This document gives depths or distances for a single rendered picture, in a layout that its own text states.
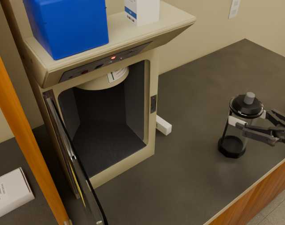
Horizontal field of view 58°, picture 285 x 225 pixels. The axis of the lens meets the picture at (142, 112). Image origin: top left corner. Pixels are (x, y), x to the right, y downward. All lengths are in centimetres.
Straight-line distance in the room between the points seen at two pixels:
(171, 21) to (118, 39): 12
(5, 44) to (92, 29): 59
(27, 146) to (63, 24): 24
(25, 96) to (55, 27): 72
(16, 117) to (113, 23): 25
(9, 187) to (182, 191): 57
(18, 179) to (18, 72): 38
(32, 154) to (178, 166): 57
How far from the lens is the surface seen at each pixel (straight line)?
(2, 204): 95
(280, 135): 85
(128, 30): 51
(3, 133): 119
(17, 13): 51
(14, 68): 104
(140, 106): 84
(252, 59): 163
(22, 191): 95
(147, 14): 53
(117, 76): 69
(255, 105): 91
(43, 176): 62
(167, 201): 90
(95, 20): 44
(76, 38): 43
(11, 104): 47
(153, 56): 70
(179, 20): 55
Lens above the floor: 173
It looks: 43 degrees down
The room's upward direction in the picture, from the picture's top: straight up
